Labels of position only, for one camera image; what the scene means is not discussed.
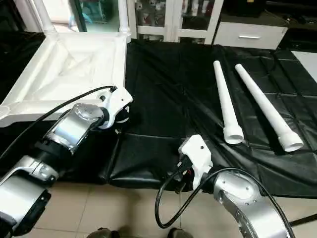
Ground white drawer unit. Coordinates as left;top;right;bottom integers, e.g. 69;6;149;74
213;21;289;50

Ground black metal table frame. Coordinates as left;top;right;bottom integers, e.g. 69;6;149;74
290;213;317;229

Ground white plastic table top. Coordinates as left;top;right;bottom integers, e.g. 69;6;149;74
0;31;132;128

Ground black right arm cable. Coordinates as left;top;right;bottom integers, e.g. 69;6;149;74
155;166;280;230

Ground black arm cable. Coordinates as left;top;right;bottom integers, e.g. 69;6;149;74
155;166;280;230
0;85;118;160

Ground black table mat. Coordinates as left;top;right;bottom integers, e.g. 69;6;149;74
0;31;317;199

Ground white plastic table leg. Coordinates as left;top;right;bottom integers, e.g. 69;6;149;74
234;63;304;153
213;60;245;145
117;0;132;43
29;0;57;38

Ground white glass door cabinet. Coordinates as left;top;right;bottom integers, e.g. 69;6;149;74
126;0;224;45

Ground black left robot foot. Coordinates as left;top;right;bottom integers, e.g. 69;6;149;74
87;228;119;238

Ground black robot foot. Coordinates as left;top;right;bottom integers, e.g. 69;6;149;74
167;228;194;238
87;228;119;238

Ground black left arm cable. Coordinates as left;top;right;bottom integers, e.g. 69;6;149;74
0;85;118;160

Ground black right robot foot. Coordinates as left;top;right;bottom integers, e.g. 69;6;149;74
167;228;194;238

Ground teal plastic stool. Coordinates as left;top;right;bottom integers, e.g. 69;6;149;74
74;0;119;32

